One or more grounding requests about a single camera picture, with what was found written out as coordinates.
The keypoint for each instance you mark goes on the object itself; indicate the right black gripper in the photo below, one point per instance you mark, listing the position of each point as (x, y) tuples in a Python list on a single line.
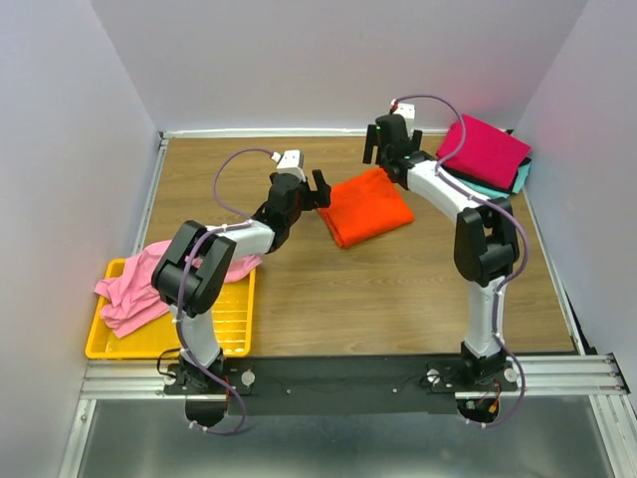
[(370, 141)]

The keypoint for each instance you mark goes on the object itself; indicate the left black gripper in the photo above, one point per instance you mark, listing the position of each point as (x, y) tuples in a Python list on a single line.
[(318, 198)]

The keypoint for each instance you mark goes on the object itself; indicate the orange t shirt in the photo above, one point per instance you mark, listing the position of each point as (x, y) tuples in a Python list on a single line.
[(364, 207)]

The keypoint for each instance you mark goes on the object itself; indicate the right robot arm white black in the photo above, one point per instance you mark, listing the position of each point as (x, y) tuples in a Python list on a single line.
[(486, 249)]

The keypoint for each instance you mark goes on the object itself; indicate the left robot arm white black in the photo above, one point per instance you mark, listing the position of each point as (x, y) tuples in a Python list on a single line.
[(191, 273)]

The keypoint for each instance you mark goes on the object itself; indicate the folded magenta t shirt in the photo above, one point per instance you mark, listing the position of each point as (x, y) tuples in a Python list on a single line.
[(488, 153)]

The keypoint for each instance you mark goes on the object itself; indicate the folded teal t shirt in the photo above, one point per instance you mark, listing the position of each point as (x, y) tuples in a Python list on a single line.
[(495, 192)]

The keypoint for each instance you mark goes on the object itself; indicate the yellow plastic tray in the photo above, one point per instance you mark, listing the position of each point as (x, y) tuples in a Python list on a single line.
[(232, 317)]

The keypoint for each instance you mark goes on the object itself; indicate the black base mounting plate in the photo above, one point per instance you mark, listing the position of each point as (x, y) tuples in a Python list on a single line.
[(340, 385)]

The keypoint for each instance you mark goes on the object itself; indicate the pink t shirt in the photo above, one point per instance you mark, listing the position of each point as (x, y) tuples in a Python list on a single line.
[(133, 303)]

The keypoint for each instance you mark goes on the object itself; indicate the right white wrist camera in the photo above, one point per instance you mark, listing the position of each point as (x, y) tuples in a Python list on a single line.
[(405, 110)]

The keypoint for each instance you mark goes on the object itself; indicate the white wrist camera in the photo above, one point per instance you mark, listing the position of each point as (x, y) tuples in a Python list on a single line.
[(405, 110), (290, 162)]

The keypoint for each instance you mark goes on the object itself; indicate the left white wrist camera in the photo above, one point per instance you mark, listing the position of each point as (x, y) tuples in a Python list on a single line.
[(290, 162)]

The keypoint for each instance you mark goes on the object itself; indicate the aluminium frame rail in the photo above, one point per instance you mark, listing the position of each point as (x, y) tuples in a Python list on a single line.
[(545, 376)]

